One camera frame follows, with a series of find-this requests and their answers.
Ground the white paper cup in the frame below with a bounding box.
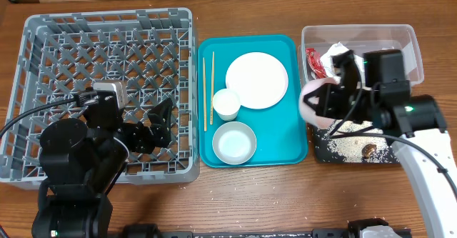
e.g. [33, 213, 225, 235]
[212, 89, 241, 122]

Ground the rice pile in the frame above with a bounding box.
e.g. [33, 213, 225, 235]
[321, 119, 393, 162]

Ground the grey plastic dish rack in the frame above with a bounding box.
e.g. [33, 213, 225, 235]
[6, 7, 200, 184]

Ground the right wooden chopstick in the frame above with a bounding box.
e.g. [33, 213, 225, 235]
[210, 51, 215, 125]

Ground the teal plastic serving tray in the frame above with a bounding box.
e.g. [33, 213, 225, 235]
[198, 34, 308, 168]

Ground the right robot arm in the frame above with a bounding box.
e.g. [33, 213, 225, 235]
[321, 49, 456, 237]

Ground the grey-white round bowl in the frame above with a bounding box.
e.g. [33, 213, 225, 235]
[212, 122, 257, 165]

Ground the clear plastic waste bin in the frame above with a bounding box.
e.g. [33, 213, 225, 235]
[298, 24, 424, 86]

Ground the pink round bowl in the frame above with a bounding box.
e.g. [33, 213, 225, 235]
[298, 77, 340, 130]

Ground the brown food scrap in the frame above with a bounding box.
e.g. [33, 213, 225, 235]
[361, 144, 377, 159]

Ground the black rectangular waste tray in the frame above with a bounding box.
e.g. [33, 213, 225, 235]
[311, 118, 401, 165]

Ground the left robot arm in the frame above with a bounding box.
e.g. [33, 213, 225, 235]
[31, 95, 174, 237]

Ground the large white round plate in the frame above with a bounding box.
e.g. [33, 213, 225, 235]
[226, 52, 288, 109]

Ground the red snack wrapper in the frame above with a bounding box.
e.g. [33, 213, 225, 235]
[305, 48, 327, 79]

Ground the white napkin waste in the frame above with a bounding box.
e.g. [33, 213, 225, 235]
[320, 42, 365, 82]

